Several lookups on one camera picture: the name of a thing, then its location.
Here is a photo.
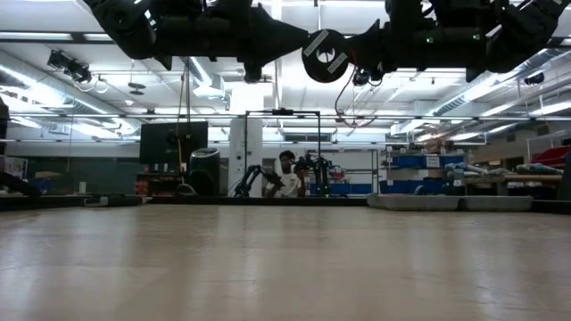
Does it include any red cord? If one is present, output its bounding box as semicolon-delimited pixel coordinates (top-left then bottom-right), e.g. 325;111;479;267
334;65;380;130

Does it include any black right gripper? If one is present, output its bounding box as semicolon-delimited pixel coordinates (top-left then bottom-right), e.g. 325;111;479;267
347;0;441;75

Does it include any yellow hanging cable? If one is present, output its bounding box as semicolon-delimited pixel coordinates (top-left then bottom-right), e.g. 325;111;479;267
176;136;186;186

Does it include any black stand frame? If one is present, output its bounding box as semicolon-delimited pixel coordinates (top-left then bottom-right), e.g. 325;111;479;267
243;108;322;198

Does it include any white ceiling vent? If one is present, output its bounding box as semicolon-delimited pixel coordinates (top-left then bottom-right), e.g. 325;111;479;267
495;55;515;76

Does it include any red plastic bin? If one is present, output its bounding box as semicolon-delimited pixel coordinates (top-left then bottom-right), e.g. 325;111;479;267
530;145;571;169

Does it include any black cord spool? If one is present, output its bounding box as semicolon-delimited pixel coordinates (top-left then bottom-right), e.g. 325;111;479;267
302;29;352;85

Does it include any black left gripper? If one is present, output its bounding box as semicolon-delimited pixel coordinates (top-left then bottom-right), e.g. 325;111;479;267
200;0;310;84

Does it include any wooden work table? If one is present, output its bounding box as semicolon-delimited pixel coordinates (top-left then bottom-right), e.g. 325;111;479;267
463;173;563;197

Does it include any person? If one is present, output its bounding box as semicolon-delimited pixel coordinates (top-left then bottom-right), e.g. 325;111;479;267
265;150;308;199

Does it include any black monitor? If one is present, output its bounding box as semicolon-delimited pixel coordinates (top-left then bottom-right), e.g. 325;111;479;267
139;120;210;165

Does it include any blue storage bins shelf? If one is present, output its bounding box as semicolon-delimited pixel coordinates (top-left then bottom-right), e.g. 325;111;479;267
385;151;468;195

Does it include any black ceiling camera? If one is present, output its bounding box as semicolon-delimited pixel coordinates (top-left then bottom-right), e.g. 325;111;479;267
351;66;384;88
46;48;94;85

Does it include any black background robot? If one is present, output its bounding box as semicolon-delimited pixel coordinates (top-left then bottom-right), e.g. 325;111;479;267
234;153;334;198

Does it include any black low shelf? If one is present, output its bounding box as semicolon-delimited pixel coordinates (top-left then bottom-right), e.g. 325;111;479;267
135;171;188;198

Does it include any grey tool kit case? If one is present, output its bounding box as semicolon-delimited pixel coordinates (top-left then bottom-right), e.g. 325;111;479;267
366;193;534;212

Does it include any black overhead rig beam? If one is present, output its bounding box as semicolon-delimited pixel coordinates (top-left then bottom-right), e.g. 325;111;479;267
0;29;571;46

